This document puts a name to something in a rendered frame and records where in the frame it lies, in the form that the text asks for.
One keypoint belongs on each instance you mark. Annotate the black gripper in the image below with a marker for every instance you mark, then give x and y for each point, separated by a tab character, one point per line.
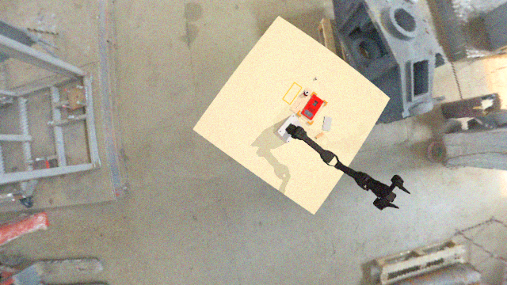
385	191

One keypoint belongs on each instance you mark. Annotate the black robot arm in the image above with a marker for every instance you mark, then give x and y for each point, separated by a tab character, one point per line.
361	178

